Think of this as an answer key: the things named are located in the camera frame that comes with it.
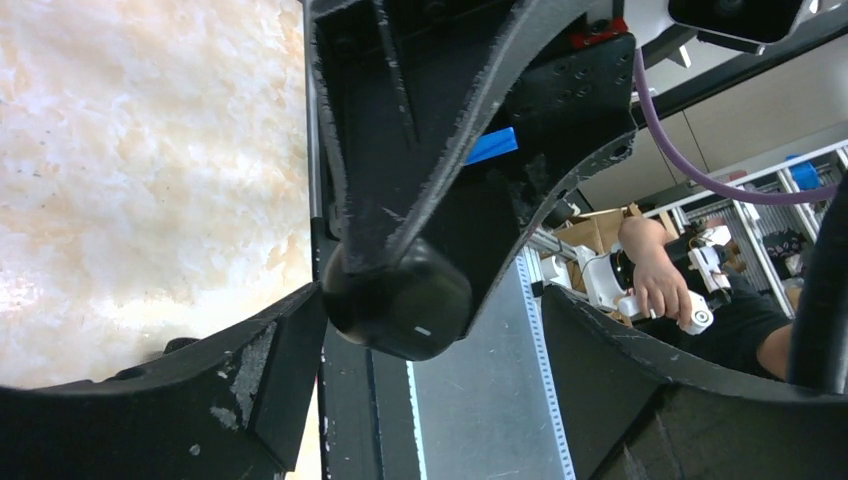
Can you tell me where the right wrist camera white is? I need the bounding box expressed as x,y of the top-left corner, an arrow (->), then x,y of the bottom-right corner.
622,0 -> 824,55

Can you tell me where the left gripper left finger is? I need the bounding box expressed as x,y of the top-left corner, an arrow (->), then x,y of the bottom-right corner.
1,283 -> 327,479

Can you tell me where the white teleoperation handle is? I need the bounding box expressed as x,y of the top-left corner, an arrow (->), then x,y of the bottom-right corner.
573,224 -> 732,336

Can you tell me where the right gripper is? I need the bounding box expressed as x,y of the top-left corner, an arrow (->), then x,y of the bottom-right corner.
306,1 -> 636,335

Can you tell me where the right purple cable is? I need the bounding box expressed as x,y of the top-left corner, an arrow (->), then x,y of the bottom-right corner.
632,47 -> 848,206

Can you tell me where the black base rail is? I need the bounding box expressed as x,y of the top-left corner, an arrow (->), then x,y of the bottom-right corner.
309,217 -> 425,480

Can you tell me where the cardboard box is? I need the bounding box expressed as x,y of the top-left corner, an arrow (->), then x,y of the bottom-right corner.
553,204 -> 642,254

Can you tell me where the operator forearm and hand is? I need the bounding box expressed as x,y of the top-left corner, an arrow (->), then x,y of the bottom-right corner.
618,217 -> 693,329

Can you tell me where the black earbud charging case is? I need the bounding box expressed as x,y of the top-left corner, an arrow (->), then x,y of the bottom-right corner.
321,239 -> 473,361

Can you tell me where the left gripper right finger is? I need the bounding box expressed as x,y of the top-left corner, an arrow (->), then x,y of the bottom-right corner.
542,286 -> 847,479

